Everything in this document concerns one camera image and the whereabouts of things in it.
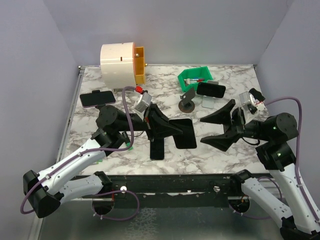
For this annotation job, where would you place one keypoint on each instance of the orange drawer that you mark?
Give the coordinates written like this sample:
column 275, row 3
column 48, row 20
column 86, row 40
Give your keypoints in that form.
column 139, row 65

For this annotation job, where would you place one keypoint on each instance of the green plastic bin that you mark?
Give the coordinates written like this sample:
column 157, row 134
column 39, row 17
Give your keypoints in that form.
column 193, row 73

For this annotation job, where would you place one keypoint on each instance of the red marker in bin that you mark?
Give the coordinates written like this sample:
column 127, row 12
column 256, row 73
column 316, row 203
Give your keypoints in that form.
column 194, row 80

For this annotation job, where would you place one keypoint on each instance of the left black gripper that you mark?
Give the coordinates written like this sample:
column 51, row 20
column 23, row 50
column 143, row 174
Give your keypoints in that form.
column 156, row 123

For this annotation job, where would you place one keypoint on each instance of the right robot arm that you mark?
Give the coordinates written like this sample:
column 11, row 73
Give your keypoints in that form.
column 298, row 218

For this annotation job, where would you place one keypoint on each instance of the silver phone stand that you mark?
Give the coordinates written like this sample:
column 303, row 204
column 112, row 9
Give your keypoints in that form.
column 208, row 102

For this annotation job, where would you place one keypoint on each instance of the white cylindrical drawer box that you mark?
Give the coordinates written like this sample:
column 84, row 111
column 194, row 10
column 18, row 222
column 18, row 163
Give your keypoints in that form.
column 117, row 64

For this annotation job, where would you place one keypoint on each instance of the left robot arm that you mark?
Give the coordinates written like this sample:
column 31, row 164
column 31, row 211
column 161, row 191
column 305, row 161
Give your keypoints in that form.
column 46, row 190

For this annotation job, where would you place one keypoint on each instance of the black mounting rail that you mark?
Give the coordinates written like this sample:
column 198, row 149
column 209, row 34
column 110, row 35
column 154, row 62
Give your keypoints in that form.
column 171, row 191

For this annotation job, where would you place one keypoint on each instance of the black phone stand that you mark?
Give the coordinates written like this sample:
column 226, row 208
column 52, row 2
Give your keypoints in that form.
column 257, row 95
column 105, row 98

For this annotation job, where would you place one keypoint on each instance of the round wooden base stand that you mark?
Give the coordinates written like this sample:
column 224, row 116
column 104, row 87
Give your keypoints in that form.
column 186, row 105

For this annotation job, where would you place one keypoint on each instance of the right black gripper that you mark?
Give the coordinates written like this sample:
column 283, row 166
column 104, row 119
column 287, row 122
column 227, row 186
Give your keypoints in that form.
column 235, row 123

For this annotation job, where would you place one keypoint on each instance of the black phone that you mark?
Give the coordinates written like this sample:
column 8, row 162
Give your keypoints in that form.
column 157, row 149

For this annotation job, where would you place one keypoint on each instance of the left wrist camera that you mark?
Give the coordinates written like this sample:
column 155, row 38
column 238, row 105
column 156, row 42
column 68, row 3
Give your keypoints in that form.
column 143, row 102

